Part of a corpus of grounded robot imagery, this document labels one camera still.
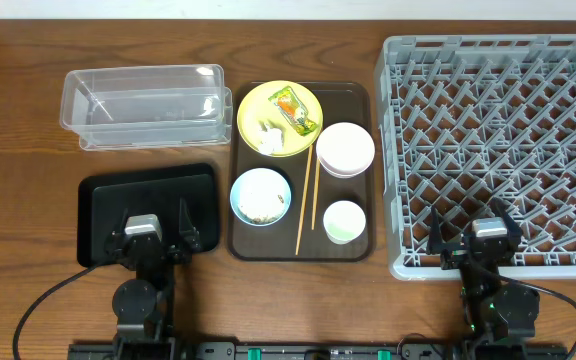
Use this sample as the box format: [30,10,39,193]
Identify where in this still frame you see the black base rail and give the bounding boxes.
[67,342,566,360]

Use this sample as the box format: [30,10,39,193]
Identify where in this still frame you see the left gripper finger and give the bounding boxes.
[111,208,128,240]
[179,198,199,245]

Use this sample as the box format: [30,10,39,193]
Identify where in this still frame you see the yellow plate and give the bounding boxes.
[237,80,324,158]

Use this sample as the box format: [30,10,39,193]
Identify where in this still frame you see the brown serving tray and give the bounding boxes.
[226,81,375,263]

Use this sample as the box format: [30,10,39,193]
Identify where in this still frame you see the grey dishwasher rack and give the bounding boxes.
[375,34,576,281]

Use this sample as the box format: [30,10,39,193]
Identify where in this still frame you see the green snack wrapper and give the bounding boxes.
[268,86,318,136]

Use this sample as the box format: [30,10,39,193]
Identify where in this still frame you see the pale green cup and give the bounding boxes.
[323,200,367,245]

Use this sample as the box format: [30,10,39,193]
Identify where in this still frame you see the clear plastic bin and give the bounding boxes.
[60,64,233,151]

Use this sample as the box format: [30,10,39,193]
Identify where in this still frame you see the long wooden chopstick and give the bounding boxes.
[295,145,313,256]

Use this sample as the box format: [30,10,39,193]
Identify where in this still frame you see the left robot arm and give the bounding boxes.
[105,199,202,359]

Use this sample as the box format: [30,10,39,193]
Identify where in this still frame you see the white tissue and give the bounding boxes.
[258,122,284,155]

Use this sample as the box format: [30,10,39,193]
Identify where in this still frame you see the rice food scraps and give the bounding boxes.
[235,176,287,225]

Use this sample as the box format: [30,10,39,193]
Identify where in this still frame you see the black plastic tray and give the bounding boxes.
[77,163,220,267]

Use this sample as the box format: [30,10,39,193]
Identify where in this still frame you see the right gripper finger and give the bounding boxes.
[426,207,443,254]
[490,198,523,238]

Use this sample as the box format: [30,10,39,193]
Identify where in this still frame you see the light blue bowl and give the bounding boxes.
[229,168,292,226]

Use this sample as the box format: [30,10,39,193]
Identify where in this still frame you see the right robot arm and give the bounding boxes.
[426,199,539,359]

